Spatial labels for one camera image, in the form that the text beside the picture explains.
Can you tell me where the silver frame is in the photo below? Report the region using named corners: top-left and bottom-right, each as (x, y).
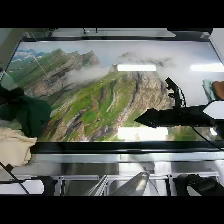
top-left (0, 28), bottom-right (224, 197)

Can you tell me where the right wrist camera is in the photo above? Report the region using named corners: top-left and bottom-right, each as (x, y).
top-left (164, 76), bottom-right (187, 108)

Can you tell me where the dark green T-shirt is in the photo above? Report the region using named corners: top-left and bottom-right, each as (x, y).
top-left (0, 84), bottom-right (53, 138)

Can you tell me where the black cable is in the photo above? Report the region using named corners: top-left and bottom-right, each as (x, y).
top-left (190, 125), bottom-right (224, 150)
top-left (0, 161), bottom-right (32, 197)

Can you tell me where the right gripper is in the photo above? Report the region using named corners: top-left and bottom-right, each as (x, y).
top-left (145, 108), bottom-right (183, 129)

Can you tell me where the pale green garment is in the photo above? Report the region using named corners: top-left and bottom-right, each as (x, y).
top-left (202, 78), bottom-right (218, 103)

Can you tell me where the beige garment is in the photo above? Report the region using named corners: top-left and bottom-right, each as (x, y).
top-left (0, 127), bottom-right (38, 168)

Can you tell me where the brown garment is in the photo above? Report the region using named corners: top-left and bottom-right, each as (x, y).
top-left (211, 80), bottom-right (224, 101)

